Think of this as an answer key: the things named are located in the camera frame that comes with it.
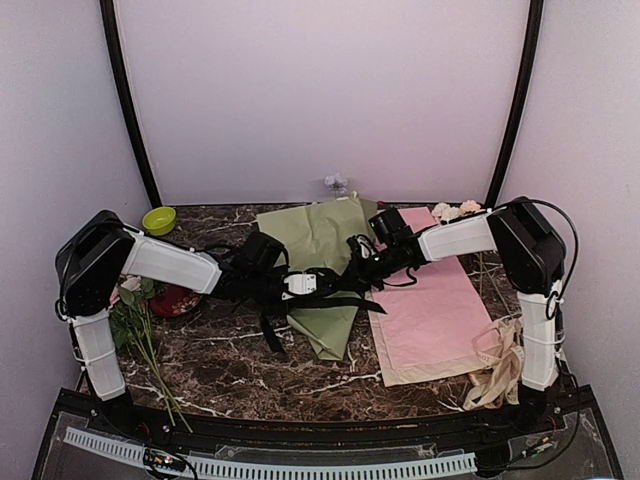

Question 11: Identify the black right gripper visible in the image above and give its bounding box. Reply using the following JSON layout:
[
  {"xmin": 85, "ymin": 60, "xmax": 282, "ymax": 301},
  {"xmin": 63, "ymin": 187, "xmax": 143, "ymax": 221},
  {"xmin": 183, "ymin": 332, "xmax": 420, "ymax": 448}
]
[{"xmin": 335, "ymin": 244, "xmax": 402, "ymax": 291}]

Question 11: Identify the black lettered ribbon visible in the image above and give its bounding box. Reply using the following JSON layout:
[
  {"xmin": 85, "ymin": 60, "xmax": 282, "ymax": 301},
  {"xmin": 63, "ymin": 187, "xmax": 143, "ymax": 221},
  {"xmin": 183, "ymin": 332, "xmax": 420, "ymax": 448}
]
[{"xmin": 260, "ymin": 291, "xmax": 386, "ymax": 360}]

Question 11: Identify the peach green wrapping paper sheet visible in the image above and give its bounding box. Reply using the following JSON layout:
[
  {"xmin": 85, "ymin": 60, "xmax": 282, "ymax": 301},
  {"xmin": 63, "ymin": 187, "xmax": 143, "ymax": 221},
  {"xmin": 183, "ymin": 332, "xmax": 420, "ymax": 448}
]
[{"xmin": 257, "ymin": 198, "xmax": 378, "ymax": 361}]

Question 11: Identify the blue flower stem bunch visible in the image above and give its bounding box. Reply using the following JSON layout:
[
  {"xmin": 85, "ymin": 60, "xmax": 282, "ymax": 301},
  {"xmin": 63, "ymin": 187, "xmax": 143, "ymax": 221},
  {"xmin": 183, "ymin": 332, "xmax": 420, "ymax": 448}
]
[{"xmin": 324, "ymin": 173, "xmax": 349, "ymax": 198}]

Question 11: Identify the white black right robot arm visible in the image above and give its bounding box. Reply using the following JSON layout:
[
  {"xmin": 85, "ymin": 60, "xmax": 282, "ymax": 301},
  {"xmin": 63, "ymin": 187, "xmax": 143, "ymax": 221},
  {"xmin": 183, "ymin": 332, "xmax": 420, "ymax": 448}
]
[{"xmin": 343, "ymin": 197, "xmax": 575, "ymax": 391}]

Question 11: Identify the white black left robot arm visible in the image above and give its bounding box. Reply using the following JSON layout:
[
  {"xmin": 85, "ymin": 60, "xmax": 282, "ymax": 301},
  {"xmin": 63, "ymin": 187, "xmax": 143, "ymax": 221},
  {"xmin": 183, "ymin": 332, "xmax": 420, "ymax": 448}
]
[{"xmin": 55, "ymin": 210, "xmax": 339, "ymax": 436}]

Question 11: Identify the pink white rose bunch right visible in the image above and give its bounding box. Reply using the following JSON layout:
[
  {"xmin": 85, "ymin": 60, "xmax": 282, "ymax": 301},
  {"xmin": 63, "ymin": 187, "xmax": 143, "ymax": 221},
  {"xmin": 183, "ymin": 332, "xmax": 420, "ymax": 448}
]
[{"xmin": 431, "ymin": 200, "xmax": 484, "ymax": 224}]

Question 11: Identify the pink wrapping paper sheet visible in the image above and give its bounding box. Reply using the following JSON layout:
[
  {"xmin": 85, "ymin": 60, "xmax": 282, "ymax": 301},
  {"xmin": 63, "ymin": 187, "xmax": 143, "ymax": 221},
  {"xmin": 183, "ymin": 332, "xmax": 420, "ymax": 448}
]
[{"xmin": 368, "ymin": 205, "xmax": 509, "ymax": 388}]

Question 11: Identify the dark red floral bowl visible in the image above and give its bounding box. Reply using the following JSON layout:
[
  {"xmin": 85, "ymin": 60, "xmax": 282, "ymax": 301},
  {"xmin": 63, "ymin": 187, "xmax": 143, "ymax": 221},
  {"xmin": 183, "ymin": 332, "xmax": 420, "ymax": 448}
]
[{"xmin": 150, "ymin": 285, "xmax": 202, "ymax": 318}]

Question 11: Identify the lime green plastic bowl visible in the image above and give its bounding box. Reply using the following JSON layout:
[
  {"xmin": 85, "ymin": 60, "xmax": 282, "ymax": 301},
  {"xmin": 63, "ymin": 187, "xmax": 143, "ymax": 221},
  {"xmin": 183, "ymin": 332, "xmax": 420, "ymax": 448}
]
[{"xmin": 142, "ymin": 206, "xmax": 177, "ymax": 237}]

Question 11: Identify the pink rose stem bunch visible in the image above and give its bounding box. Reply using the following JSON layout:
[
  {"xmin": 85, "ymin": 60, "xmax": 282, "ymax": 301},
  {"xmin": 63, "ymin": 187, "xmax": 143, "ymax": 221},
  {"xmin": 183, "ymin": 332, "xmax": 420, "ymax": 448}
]
[{"xmin": 108, "ymin": 275, "xmax": 193, "ymax": 433}]

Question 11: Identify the cream ribbon pile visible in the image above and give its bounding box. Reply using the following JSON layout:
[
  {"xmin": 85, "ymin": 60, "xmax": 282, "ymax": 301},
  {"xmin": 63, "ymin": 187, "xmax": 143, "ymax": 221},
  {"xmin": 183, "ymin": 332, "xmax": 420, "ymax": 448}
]
[{"xmin": 462, "ymin": 318, "xmax": 524, "ymax": 411}]

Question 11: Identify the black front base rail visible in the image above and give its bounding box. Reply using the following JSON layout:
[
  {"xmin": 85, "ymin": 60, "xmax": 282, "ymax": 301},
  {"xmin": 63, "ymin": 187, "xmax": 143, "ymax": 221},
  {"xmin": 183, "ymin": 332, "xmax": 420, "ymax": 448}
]
[{"xmin": 59, "ymin": 384, "xmax": 596, "ymax": 451}]

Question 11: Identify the white slotted cable duct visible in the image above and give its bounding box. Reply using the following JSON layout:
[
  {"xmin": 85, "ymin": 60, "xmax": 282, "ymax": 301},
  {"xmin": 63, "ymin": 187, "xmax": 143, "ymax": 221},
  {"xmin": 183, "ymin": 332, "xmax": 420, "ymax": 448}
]
[{"xmin": 63, "ymin": 427, "xmax": 477, "ymax": 479}]

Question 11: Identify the black vertical frame post right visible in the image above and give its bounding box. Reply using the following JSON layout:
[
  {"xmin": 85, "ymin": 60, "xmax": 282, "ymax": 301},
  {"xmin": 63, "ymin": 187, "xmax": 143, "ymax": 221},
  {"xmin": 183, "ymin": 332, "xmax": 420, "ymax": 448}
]
[{"xmin": 484, "ymin": 0, "xmax": 544, "ymax": 208}]

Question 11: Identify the black vertical frame post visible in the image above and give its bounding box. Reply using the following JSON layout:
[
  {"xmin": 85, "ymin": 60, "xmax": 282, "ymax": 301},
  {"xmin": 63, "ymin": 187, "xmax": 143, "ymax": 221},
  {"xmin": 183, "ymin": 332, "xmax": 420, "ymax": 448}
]
[
  {"xmin": 99, "ymin": 0, "xmax": 163, "ymax": 208},
  {"xmin": 484, "ymin": 0, "xmax": 544, "ymax": 208}
]

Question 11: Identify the black vertical frame post left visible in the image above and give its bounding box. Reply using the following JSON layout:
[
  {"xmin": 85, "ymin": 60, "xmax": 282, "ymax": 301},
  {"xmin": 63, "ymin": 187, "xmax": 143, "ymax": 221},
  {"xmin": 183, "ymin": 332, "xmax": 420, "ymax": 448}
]
[{"xmin": 99, "ymin": 0, "xmax": 163, "ymax": 208}]

